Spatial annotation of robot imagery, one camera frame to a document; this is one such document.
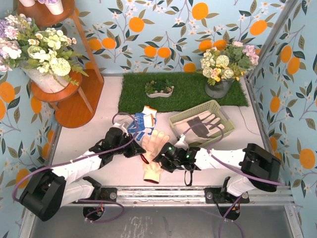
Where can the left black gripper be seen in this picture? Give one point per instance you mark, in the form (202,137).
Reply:
(135,149)

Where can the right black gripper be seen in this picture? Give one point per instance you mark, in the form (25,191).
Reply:
(162,161)

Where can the cream glove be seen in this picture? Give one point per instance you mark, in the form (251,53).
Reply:
(152,172)
(153,144)

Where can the blue white knit gloves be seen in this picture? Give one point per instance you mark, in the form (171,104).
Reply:
(144,123)

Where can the grey striped canvas glove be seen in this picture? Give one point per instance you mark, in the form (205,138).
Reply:
(201,127)

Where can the green plastic storage basket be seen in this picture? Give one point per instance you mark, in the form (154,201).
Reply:
(211,106)

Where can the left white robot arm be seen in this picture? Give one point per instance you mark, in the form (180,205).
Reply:
(51,188)

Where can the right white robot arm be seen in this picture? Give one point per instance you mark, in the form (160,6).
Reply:
(255,167)

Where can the wooden tiered plant stand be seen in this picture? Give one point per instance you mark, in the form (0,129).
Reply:
(75,105)

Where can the white succulent planter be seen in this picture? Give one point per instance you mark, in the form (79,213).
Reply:
(159,88)

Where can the green artificial grass mat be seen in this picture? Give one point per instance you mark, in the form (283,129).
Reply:
(189,91)

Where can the white pot flower bouquet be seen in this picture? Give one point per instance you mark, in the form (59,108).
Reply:
(44,55)

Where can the grey pot flower bouquet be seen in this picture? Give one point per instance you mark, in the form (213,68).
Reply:
(224,62)

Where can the white small flower pot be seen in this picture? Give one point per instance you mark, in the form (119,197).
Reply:
(55,6)

